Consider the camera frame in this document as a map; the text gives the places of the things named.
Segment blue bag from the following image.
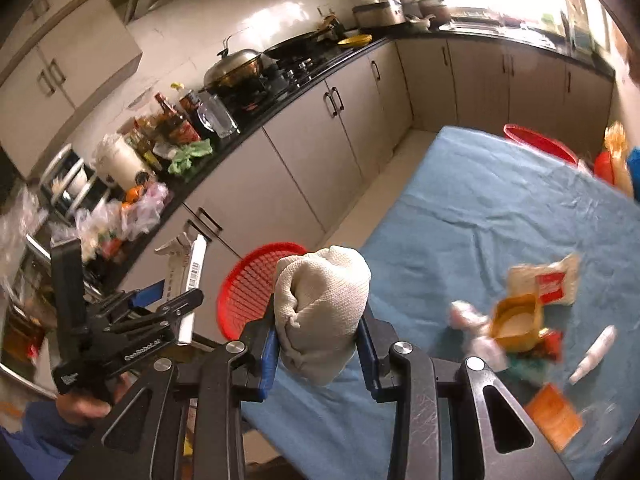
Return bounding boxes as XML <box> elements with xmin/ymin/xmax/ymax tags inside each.
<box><xmin>626</xmin><ymin>147</ymin><xmax>640</xmax><ymax>197</ymax></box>

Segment beige lower kitchen cabinets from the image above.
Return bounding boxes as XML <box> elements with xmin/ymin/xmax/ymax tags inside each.
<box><xmin>125</xmin><ymin>37</ymin><xmax>617</xmax><ymax>306</ymax></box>

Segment grey cooking pot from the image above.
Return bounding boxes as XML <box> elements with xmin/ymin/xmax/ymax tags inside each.
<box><xmin>417</xmin><ymin>0</ymin><xmax>451</xmax><ymax>26</ymax></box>

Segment white tube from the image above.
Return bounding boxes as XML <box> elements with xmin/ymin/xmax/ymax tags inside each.
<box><xmin>567</xmin><ymin>325</ymin><xmax>619</xmax><ymax>386</ymax></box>

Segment steel wok with lid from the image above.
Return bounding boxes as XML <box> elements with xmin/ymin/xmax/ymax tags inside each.
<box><xmin>202</xmin><ymin>34</ymin><xmax>267</xmax><ymax>94</ymax></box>

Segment white jar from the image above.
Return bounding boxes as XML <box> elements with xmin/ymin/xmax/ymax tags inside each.
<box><xmin>94</xmin><ymin>134</ymin><xmax>154</xmax><ymax>192</ymax></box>

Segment black frying pan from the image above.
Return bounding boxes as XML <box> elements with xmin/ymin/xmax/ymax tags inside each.
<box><xmin>261</xmin><ymin>29</ymin><xmax>332</xmax><ymax>62</ymax></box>

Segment clear glass container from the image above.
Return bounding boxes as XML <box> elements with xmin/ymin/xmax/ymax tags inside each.
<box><xmin>197</xmin><ymin>92</ymin><xmax>240</xmax><ymax>139</ymax></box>

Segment beige snack packet red label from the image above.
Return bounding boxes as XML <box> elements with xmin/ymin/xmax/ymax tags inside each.
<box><xmin>506</xmin><ymin>252</ymin><xmax>583</xmax><ymax>307</ymax></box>

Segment orange packet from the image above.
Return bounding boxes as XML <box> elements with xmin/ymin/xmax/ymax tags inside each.
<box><xmin>525</xmin><ymin>382</ymin><xmax>584</xmax><ymax>453</ymax></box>

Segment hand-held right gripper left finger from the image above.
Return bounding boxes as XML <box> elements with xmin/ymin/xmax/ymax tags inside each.
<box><xmin>60</xmin><ymin>305</ymin><xmax>281</xmax><ymax>480</ymax></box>

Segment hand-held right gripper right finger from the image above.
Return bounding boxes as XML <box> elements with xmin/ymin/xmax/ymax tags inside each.
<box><xmin>356</xmin><ymin>304</ymin><xmax>576</xmax><ymax>480</ymax></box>

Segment blue tablecloth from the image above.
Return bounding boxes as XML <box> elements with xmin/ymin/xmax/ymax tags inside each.
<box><xmin>240</xmin><ymin>125</ymin><xmax>640</xmax><ymax>480</ymax></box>

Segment person's left hand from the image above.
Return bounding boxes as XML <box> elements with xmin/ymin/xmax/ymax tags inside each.
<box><xmin>55</xmin><ymin>379</ymin><xmax>127</xmax><ymax>427</ymax></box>

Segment red container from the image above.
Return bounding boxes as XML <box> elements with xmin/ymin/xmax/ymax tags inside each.
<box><xmin>592</xmin><ymin>152</ymin><xmax>616</xmax><ymax>186</ymax></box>

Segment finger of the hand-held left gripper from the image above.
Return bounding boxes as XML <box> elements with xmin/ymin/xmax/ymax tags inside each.
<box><xmin>87</xmin><ymin>280</ymin><xmax>166</xmax><ymax>326</ymax></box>
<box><xmin>107</xmin><ymin>287</ymin><xmax>206</xmax><ymax>336</ymax></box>

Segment black gas stove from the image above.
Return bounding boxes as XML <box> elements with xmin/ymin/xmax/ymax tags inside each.
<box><xmin>215</xmin><ymin>50</ymin><xmax>332</xmax><ymax>113</ymax></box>

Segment silver rice cooker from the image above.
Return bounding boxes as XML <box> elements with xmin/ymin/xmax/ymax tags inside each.
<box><xmin>352</xmin><ymin>0</ymin><xmax>406</xmax><ymax>30</ymax></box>

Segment dark sauce bottle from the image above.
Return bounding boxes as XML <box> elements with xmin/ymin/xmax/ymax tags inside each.
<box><xmin>153</xmin><ymin>92</ymin><xmax>202</xmax><ymax>145</ymax></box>

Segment green crumpled wrapper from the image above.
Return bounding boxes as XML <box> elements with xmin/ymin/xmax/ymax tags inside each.
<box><xmin>507</xmin><ymin>352</ymin><xmax>544</xmax><ymax>387</ymax></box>

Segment clear plastic cup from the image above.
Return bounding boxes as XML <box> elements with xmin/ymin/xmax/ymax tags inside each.
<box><xmin>575</xmin><ymin>401</ymin><xmax>627</xmax><ymax>461</ymax></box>

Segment pile of plastic bags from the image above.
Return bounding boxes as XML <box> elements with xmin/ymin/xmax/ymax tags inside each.
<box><xmin>74</xmin><ymin>182</ymin><xmax>172</xmax><ymax>262</ymax></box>

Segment beige upper kitchen cabinets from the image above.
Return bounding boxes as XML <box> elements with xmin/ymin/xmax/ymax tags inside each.
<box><xmin>0</xmin><ymin>0</ymin><xmax>144</xmax><ymax>181</ymax></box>

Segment red crumpled wrapper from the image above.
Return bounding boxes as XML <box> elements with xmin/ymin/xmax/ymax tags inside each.
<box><xmin>537</xmin><ymin>327</ymin><xmax>564</xmax><ymax>362</ymax></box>

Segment oil bottle yellow cap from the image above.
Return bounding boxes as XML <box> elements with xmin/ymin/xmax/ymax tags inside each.
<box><xmin>170</xmin><ymin>82</ymin><xmax>202</xmax><ymax>113</ymax></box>

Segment green cloth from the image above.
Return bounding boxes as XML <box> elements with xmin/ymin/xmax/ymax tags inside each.
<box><xmin>167</xmin><ymin>140</ymin><xmax>214</xmax><ymax>179</ymax></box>

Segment metal dish rack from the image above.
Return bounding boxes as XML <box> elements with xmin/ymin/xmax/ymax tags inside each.
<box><xmin>39</xmin><ymin>142</ymin><xmax>110</xmax><ymax>222</ymax></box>

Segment orange plastic bag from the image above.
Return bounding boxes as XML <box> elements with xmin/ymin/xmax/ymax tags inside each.
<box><xmin>602</xmin><ymin>121</ymin><xmax>635</xmax><ymax>197</ymax></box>

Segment person's left forearm blue sleeve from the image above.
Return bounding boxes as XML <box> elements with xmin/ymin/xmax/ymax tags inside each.
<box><xmin>0</xmin><ymin>400</ymin><xmax>87</xmax><ymax>480</ymax></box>

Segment white cardboard box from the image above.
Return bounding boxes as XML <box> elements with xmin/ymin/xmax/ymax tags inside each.
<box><xmin>154</xmin><ymin>232</ymin><xmax>209</xmax><ymax>346</ymax></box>

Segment beige kitchen cabinets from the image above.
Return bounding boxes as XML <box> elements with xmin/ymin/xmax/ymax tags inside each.
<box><xmin>125</xmin><ymin>37</ymin><xmax>617</xmax><ymax>306</ymax></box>
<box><xmin>0</xmin><ymin>0</ymin><xmax>144</xmax><ymax>181</ymax></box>

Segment yellow plastic tub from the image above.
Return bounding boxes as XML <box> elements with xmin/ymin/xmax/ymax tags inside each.
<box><xmin>487</xmin><ymin>294</ymin><xmax>546</xmax><ymax>354</ymax></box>

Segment red plastic basket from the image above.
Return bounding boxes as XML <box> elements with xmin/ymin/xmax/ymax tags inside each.
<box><xmin>502</xmin><ymin>123</ymin><xmax>581</xmax><ymax>167</ymax></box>
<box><xmin>217</xmin><ymin>242</ymin><xmax>309</xmax><ymax>344</ymax></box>

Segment white wrapper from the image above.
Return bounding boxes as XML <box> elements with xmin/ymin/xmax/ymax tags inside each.
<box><xmin>447</xmin><ymin>300</ymin><xmax>509</xmax><ymax>373</ymax></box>

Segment beige cloth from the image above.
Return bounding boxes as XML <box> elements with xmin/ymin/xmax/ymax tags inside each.
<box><xmin>272</xmin><ymin>245</ymin><xmax>373</xmax><ymax>388</ymax></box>

